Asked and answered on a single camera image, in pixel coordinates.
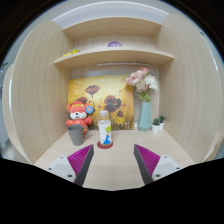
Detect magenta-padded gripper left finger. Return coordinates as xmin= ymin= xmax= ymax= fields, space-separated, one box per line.
xmin=46 ymin=143 xmax=95 ymax=187

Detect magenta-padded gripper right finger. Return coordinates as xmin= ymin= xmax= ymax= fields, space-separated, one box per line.
xmin=133 ymin=143 xmax=183 ymax=186

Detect clear water bottle printed label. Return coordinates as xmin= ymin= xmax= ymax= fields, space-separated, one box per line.
xmin=97 ymin=110 xmax=114 ymax=147

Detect grey ribbed mug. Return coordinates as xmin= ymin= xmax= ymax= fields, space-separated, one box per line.
xmin=67 ymin=124 xmax=85 ymax=147

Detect small potted succulent plant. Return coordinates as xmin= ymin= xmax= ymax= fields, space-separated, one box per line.
xmin=151 ymin=117 xmax=161 ymax=134

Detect flat round red coaster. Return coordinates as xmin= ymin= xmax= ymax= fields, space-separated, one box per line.
xmin=96 ymin=140 xmax=114 ymax=150

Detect teal faceted vase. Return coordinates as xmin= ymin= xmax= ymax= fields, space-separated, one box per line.
xmin=137 ymin=100 xmax=153 ymax=132

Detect red plush mouse toy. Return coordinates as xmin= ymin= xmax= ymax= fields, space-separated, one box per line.
xmin=65 ymin=100 xmax=95 ymax=136

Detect yellow poppy flower painting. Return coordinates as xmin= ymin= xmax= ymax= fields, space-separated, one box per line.
xmin=67 ymin=74 xmax=135 ymax=131

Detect pink and white flower bouquet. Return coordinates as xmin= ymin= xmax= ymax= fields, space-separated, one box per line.
xmin=124 ymin=67 xmax=160 ymax=103

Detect white under-shelf light bar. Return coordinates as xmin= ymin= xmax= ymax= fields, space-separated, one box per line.
xmin=96 ymin=61 xmax=150 ymax=67

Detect small yellow object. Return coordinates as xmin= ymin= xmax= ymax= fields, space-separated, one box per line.
xmin=61 ymin=49 xmax=81 ymax=58

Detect light wood hutch shelves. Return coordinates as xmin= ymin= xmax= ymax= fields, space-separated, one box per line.
xmin=53 ymin=13 xmax=175 ymax=70

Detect purple round object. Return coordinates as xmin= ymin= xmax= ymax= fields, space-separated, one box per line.
xmin=107 ymin=40 xmax=123 ymax=48

